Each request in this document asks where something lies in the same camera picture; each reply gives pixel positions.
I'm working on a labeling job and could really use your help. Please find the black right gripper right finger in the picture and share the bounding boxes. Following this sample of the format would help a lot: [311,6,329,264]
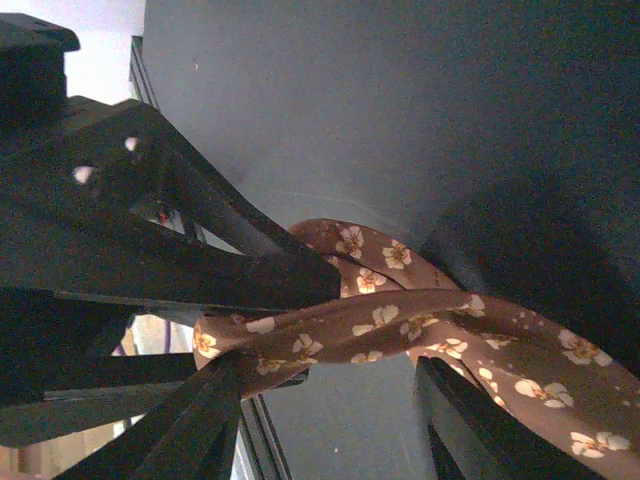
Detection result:
[414,357,600,480]

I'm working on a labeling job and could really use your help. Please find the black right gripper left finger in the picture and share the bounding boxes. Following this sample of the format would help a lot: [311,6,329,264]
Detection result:
[58,357,241,479]

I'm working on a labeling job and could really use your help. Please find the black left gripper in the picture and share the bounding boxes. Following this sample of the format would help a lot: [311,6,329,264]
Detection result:
[1,13,340,310]

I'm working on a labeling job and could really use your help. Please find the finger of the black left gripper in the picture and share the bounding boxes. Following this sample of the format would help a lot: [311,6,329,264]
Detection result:
[0,352,311,449]

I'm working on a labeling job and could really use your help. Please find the brown floral necktie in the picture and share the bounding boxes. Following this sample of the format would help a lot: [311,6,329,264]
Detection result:
[193,219,639,479]

